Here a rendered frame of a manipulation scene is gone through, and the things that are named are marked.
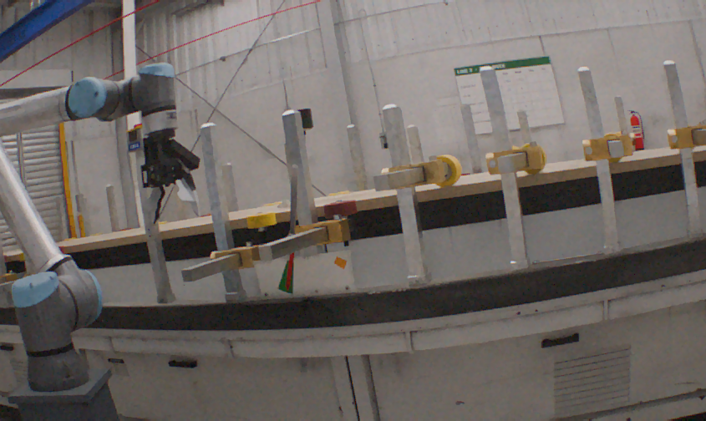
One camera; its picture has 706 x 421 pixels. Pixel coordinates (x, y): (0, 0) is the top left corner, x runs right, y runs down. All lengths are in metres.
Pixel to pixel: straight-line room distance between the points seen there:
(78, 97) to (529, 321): 1.17
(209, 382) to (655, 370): 1.49
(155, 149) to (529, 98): 7.58
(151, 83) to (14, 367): 2.10
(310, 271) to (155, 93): 0.60
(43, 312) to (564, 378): 1.42
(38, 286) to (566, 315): 1.26
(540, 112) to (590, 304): 7.27
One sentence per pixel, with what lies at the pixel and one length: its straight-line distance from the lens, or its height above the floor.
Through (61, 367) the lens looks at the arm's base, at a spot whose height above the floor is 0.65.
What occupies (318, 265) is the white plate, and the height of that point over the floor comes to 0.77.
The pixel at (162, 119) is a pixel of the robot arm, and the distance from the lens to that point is 1.52.
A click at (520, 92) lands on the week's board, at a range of 8.87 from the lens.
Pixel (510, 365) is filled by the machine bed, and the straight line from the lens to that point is 1.93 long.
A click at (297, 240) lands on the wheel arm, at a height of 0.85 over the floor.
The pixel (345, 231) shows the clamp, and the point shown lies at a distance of 1.70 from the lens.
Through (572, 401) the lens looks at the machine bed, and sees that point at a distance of 1.95.
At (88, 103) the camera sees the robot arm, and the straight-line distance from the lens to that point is 1.45.
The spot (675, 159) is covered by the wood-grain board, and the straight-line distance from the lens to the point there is 1.77.
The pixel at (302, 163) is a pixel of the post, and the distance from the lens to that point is 1.71.
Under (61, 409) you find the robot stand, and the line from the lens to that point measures 1.54.
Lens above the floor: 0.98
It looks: 3 degrees down
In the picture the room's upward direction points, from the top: 10 degrees counter-clockwise
